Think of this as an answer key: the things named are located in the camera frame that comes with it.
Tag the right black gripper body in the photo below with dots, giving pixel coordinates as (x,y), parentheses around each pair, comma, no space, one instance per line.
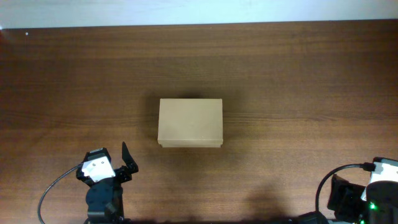
(339,194)

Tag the brown cardboard box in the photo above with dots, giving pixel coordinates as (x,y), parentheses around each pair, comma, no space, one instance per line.
(190,122)

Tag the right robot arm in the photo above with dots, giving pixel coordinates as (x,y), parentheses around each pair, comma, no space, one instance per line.
(381,207)

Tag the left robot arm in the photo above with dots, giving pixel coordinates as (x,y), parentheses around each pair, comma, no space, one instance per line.
(104,197)

